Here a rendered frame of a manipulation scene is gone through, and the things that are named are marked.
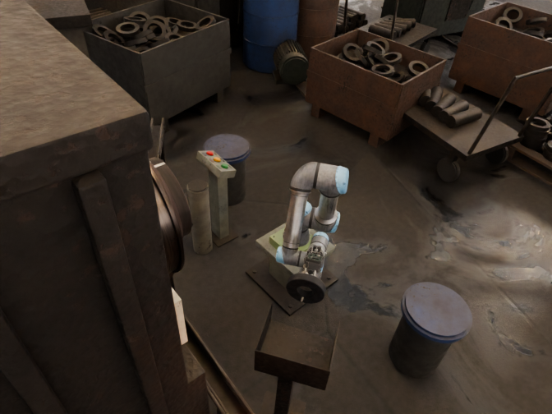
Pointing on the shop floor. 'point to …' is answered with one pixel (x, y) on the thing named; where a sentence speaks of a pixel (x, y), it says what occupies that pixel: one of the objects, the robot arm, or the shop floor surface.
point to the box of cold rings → (506, 55)
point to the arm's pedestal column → (258, 273)
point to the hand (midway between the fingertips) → (306, 285)
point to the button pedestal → (218, 197)
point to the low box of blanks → (370, 81)
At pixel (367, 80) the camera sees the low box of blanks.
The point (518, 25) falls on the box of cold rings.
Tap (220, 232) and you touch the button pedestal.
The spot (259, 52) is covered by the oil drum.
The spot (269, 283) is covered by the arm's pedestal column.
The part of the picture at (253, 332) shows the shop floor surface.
